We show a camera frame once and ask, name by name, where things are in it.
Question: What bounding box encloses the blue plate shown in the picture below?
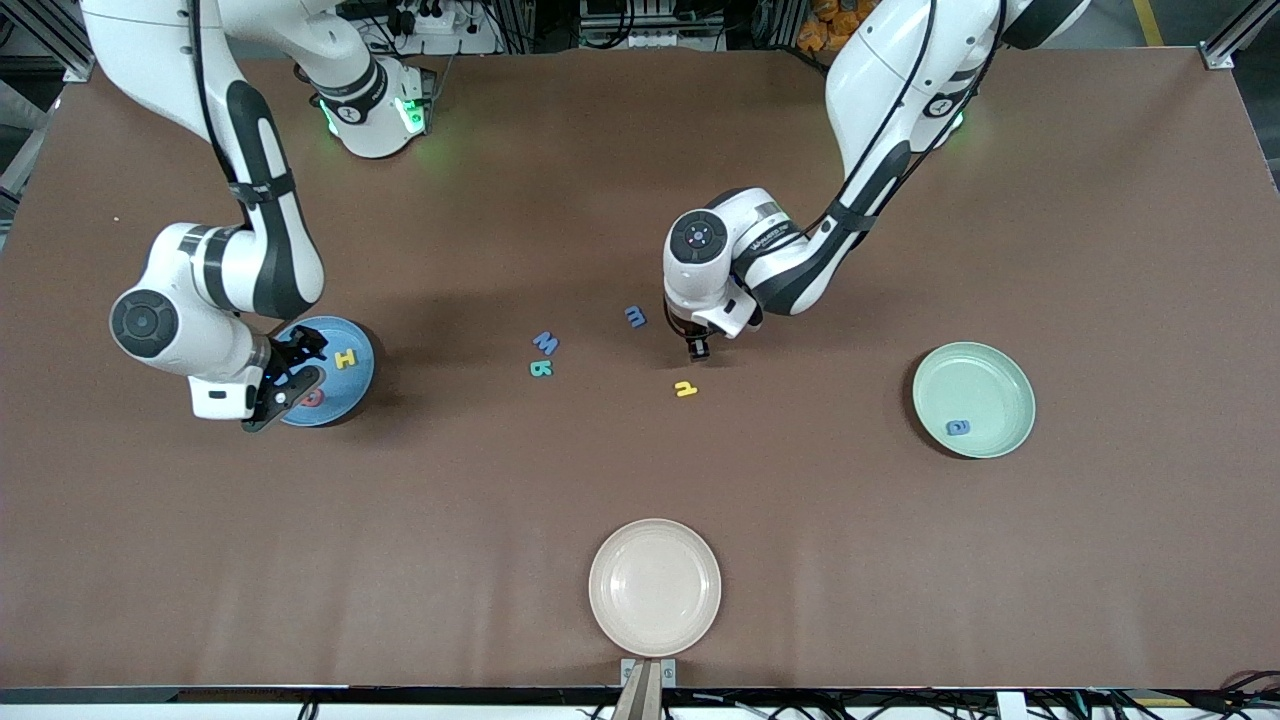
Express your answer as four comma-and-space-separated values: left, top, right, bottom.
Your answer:
270, 316, 376, 428

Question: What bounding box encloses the beige plate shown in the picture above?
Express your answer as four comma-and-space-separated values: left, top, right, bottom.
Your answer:
588, 518, 723, 659

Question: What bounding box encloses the green plate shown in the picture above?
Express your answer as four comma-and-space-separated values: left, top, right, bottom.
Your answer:
912, 342, 1037, 460

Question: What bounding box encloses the white electronics box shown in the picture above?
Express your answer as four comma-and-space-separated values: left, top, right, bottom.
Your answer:
578, 0, 729, 49

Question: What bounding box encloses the bag of orange items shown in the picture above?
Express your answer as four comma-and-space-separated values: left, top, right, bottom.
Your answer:
797, 0, 873, 53

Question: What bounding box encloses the white power strip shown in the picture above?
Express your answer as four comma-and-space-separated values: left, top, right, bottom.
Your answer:
345, 0, 501, 56

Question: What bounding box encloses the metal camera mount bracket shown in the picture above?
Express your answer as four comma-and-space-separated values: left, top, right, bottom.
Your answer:
610, 658, 678, 720

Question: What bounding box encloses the aluminium frame profile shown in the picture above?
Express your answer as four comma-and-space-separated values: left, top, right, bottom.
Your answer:
1200, 0, 1280, 71
30, 0, 111, 83

